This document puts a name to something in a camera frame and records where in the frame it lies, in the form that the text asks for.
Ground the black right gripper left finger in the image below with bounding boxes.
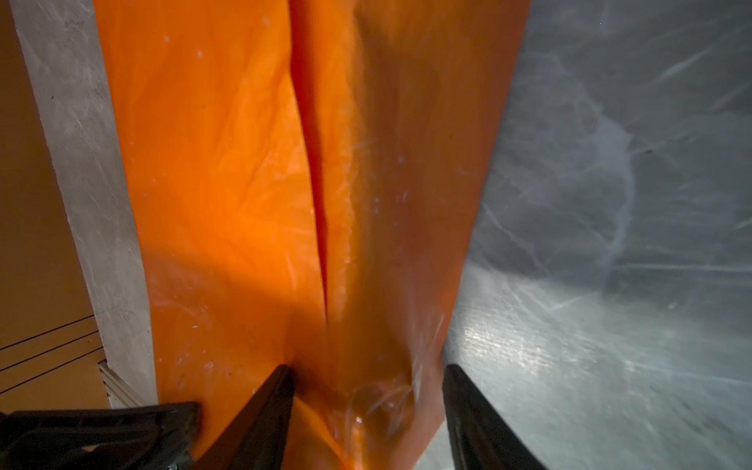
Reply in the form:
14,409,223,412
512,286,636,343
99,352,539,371
194,365,295,470

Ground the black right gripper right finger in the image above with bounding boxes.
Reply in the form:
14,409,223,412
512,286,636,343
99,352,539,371
442,364,546,470

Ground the yellow wrapping paper sheet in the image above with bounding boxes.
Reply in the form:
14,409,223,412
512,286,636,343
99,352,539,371
94,1,530,469

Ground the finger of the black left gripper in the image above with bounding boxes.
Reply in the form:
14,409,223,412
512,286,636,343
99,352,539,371
1,401,201,469

